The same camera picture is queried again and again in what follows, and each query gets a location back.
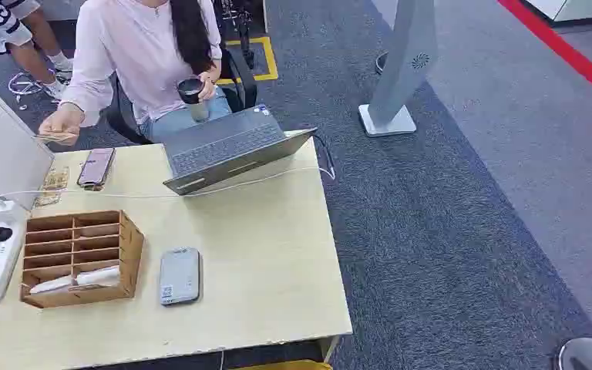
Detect white cabinet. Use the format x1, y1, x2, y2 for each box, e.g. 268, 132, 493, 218
523, 0, 592, 27

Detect black office chair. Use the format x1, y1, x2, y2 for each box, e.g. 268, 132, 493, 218
103, 46, 259, 146

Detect black tripod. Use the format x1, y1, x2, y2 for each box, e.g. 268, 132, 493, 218
214, 0, 257, 71

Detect seated person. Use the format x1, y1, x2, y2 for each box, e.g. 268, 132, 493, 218
38, 0, 233, 146

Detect stack of beige cards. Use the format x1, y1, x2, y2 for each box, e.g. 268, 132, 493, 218
35, 131, 78, 144

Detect white card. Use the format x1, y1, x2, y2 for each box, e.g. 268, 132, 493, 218
74, 265, 122, 288
29, 274, 76, 296

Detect black laptop cable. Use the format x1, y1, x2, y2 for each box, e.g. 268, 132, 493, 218
313, 133, 338, 178

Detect person's right hand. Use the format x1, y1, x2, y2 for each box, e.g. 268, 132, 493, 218
38, 103, 86, 146

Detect white charging cable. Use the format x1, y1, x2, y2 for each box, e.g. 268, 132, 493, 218
0, 165, 336, 201

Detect pale desk leg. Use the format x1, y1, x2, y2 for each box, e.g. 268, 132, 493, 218
318, 335, 341, 364

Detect wooden card box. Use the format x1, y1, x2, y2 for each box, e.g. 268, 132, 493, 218
19, 210, 146, 309

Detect black and steel tumbler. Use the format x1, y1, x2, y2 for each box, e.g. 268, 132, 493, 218
177, 77, 210, 123

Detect person's left hand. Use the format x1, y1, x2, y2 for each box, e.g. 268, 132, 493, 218
197, 71, 218, 102

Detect yellow object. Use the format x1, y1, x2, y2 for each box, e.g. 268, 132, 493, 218
228, 359, 335, 370

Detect beige patterned card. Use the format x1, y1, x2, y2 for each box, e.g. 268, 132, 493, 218
42, 166, 71, 192
34, 190, 62, 209

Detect white monitor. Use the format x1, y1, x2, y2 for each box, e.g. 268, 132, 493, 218
0, 87, 56, 212

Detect white floor cables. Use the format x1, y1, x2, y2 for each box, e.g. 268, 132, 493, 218
7, 69, 72, 111

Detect smartphone with brown case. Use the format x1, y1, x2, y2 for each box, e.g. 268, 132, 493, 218
76, 147, 116, 192

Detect yellow floor tape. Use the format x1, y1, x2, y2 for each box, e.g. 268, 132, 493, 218
216, 35, 280, 86

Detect grey floor stand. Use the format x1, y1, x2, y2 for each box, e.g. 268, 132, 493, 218
358, 0, 439, 138

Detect red floor tape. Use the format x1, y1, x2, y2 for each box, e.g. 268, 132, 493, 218
496, 0, 592, 109

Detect grey laptop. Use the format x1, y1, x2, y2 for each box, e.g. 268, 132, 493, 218
162, 104, 318, 197

